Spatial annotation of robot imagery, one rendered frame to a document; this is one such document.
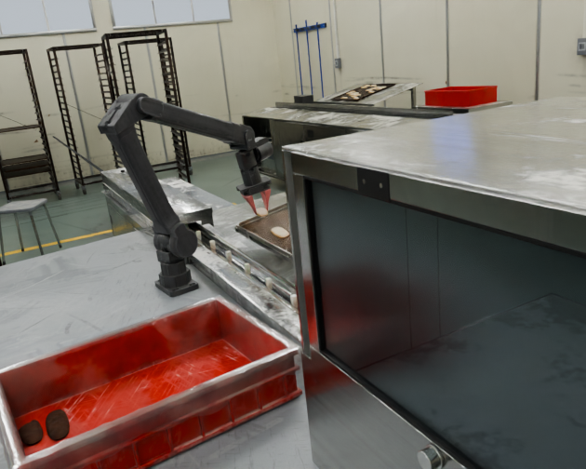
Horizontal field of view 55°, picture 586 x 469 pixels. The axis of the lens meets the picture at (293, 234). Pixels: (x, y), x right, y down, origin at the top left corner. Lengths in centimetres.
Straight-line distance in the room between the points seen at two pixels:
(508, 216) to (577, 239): 6
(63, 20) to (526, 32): 578
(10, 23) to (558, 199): 824
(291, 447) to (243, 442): 8
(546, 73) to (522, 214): 503
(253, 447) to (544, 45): 484
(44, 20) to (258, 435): 783
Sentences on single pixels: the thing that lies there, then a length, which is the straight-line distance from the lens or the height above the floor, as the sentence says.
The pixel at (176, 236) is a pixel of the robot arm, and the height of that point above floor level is 98.
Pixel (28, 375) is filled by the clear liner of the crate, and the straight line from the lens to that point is 118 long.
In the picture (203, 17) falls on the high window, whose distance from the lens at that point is 900.
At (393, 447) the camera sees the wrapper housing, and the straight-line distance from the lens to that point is 68.
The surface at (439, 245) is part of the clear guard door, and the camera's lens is 50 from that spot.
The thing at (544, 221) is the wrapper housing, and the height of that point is 129.
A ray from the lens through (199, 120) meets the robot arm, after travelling 161.
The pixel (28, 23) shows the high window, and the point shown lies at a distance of 850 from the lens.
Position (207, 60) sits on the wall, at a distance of 898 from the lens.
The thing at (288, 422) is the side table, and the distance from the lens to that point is 101.
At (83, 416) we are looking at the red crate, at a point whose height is 82.
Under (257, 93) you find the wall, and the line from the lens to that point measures 928.
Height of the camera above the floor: 141
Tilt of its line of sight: 18 degrees down
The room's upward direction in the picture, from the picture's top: 6 degrees counter-clockwise
